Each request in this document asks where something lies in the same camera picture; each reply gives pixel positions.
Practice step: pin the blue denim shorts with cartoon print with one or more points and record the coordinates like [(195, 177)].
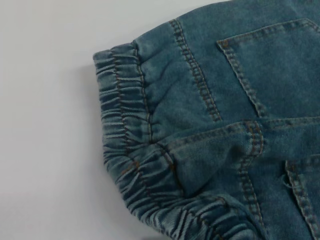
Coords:
[(225, 112)]

